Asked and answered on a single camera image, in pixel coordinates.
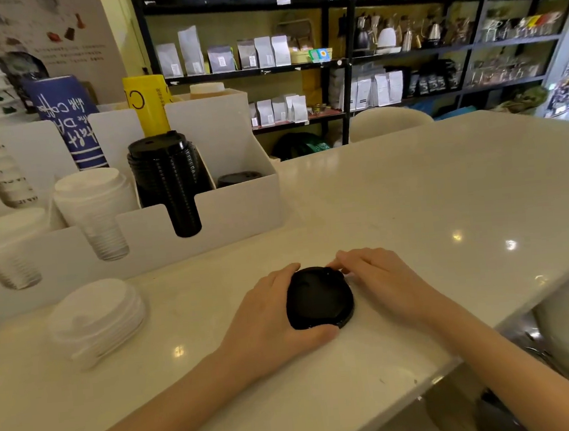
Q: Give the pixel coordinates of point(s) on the blue sleeve of cups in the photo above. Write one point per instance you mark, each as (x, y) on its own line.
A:
(68, 122)

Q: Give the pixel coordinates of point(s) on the tall stack of white lids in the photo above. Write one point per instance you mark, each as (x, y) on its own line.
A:
(97, 204)
(4, 247)

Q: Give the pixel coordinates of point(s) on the printed wall poster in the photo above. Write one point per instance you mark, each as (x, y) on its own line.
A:
(50, 35)

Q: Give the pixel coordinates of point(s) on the yellow box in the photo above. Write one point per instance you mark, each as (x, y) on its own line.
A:
(310, 56)

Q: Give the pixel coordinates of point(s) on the tall stack of black lids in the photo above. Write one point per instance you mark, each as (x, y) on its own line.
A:
(167, 178)

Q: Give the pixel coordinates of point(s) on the person's right forearm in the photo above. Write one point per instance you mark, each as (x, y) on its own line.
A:
(522, 375)

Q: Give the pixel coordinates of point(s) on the person's left hand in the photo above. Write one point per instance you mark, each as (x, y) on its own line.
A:
(259, 324)

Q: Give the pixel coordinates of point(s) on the row of glass drippers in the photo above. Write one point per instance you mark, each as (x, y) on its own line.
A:
(521, 27)

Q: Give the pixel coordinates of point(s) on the person's left forearm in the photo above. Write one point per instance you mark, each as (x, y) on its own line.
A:
(148, 418)

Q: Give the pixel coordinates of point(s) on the person's right hand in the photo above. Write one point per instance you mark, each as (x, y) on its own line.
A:
(395, 287)

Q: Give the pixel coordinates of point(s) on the small stack of black lids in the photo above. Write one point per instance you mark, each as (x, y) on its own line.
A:
(319, 299)

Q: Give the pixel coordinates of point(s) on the person's left thumb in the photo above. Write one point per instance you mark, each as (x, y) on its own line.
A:
(320, 337)

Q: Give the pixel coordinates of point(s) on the row of grey coffee bags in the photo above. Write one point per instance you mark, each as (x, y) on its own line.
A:
(223, 57)

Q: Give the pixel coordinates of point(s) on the loose pile of white lids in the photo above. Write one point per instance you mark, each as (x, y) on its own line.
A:
(95, 318)

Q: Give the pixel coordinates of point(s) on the green bag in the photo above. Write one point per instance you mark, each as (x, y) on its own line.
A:
(303, 145)

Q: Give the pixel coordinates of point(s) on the group of white pouches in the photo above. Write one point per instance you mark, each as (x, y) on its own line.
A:
(378, 89)

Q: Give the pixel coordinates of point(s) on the group of kettles and pots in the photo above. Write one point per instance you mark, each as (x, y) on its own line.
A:
(388, 37)

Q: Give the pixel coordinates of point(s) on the yellow sleeve of cups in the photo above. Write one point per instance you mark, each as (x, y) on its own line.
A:
(148, 105)

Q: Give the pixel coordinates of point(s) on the person's right fingers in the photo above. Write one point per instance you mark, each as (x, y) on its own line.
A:
(355, 262)

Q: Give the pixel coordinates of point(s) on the white round chair back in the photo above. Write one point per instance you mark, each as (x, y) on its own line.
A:
(388, 122)

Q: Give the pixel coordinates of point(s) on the low black lids in organizer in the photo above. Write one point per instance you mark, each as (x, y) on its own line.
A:
(239, 178)

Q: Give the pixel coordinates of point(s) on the row of glass servers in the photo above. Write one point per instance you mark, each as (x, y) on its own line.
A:
(500, 71)

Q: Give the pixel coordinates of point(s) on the black metal shelf unit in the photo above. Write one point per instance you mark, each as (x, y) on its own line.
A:
(345, 63)

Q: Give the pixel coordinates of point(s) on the row of small white bags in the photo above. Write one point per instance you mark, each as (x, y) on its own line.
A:
(280, 110)

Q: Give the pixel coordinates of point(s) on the group of black pouches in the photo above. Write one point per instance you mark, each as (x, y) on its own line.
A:
(431, 80)

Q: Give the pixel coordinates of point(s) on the white plastic lid organizer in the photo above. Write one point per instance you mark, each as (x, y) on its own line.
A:
(229, 128)

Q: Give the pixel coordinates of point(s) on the beige lids stack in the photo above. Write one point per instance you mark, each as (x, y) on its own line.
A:
(207, 89)

